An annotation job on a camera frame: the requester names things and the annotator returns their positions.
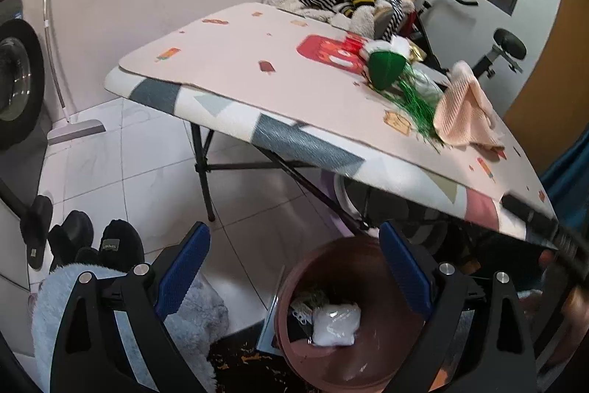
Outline pink knit cloth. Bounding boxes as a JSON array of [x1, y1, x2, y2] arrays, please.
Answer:
[[433, 61, 504, 150]]

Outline white plastic bag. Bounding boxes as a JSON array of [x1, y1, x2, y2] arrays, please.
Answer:
[[311, 304, 361, 347]]

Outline green tinsel strands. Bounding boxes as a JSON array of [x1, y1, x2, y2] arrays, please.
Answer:
[[378, 70, 444, 148]]

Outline green knit hat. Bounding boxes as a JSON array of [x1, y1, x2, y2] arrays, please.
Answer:
[[367, 51, 407, 91]]

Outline red small carton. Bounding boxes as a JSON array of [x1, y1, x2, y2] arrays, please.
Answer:
[[342, 32, 370, 55]]

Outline brown round trash bin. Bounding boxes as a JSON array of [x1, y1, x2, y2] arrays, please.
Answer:
[[275, 236, 434, 392]]

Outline teal curtain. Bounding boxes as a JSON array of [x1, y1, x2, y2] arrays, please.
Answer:
[[541, 129, 589, 235]]

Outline light blue fluffy rug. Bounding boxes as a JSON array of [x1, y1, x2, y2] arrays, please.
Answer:
[[31, 263, 229, 392]]

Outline black slipper right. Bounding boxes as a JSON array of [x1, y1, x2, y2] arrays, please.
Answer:
[[98, 220, 145, 273]]

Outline black slipper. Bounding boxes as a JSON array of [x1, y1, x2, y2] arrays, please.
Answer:
[[98, 220, 145, 273], [20, 194, 53, 270], [48, 210, 94, 271]]

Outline black slipper middle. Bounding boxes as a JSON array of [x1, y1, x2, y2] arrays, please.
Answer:
[[48, 210, 94, 271]]

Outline black slipper left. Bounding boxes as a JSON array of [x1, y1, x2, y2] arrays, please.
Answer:
[[20, 194, 53, 270]]

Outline black exercise bike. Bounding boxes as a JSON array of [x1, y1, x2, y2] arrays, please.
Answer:
[[410, 0, 527, 79]]

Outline white floor mop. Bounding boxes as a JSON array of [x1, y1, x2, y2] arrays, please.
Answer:
[[42, 0, 106, 145]]

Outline geometric pattern folding table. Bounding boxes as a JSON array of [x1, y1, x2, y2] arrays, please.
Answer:
[[103, 1, 560, 253]]

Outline cream fleece clothing pile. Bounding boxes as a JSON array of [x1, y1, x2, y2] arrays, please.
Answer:
[[262, 0, 394, 40]]

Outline pink cartoon table mat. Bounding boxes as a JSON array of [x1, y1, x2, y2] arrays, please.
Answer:
[[118, 1, 559, 222]]

